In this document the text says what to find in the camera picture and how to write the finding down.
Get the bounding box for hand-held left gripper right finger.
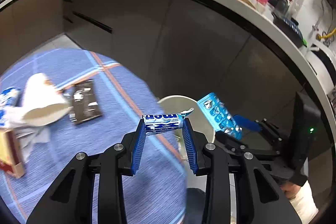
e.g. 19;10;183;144
182;120;302;224

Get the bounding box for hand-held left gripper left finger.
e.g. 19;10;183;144
26;120;147;224

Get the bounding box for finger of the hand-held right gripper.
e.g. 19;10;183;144
232;115;283;141
215;132;279;161

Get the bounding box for light blue snack packet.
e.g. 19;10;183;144
197;93;243;140

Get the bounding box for blue white candy wrapper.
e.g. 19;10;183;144
142;108;195;136

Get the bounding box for white round trash bin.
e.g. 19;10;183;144
157;95;216;161

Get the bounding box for white paper tissue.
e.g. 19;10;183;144
4;105;51;161

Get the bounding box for blue checked tablecloth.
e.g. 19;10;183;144
0;48;188;224

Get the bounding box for black snack packet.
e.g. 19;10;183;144
69;79;103;125

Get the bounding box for black countertop appliance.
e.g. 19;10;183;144
273;17;303;46

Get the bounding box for white paper cup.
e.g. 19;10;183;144
21;73;69;127

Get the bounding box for grey kitchen counter cabinets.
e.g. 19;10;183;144
0;0;328;161

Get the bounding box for dark glass jar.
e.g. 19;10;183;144
274;0;293;17

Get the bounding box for brown yellow cardboard box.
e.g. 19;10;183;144
0;128;25;178

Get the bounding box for blue white crumpled packet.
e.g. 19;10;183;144
0;87;20;128

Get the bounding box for yellow gas hose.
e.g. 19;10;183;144
316;28;336;42

